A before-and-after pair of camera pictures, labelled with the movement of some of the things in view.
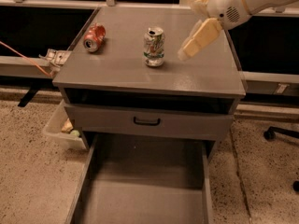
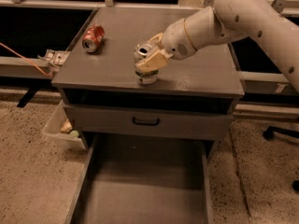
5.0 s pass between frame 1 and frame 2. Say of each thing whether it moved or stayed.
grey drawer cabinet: stayed
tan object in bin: stayed
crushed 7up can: moved
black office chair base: stayed
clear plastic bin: stayed
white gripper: moved
